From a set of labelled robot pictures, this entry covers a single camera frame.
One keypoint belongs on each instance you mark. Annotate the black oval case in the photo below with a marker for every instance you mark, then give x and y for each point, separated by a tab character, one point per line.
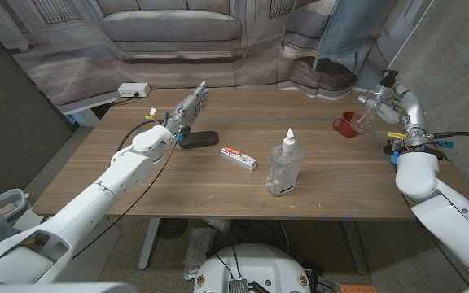
202	139

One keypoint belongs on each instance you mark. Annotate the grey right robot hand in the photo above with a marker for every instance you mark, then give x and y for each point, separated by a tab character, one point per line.
413	112

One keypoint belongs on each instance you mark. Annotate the clear plastic bag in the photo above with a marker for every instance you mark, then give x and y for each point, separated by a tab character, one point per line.
198	252

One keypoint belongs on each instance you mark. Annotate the clear dispenser bottle black pump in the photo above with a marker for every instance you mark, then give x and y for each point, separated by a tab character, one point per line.
389	78

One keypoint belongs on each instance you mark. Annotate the red cup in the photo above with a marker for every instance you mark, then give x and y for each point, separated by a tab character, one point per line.
342	124

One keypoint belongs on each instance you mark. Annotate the white power strip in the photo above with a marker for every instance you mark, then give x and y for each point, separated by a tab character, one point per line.
133	89

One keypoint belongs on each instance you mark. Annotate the white grey bin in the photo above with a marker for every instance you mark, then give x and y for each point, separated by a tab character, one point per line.
4	208

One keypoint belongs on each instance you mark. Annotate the grey table leg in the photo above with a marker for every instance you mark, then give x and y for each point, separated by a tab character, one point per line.
354	248
149	244

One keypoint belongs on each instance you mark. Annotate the black round fan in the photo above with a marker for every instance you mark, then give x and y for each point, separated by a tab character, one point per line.
172	228

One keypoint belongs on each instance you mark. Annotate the printed living room backdrop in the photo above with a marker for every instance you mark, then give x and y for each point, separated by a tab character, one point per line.
169	61

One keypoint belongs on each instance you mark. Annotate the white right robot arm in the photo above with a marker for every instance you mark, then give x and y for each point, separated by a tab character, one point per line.
417	175

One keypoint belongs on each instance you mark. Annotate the toothpaste box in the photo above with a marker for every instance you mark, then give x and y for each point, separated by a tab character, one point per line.
238	158

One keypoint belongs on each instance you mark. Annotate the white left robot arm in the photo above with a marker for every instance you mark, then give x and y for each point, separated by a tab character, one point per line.
112	183

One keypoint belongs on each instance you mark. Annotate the clear bottle with white nozzle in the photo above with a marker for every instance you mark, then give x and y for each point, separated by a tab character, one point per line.
283	167

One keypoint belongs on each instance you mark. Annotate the orange board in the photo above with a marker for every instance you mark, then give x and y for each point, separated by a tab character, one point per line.
358	289

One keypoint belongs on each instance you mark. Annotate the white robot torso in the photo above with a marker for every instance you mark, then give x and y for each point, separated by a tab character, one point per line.
251	268

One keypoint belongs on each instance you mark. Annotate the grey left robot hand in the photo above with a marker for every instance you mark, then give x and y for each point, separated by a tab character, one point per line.
189	108

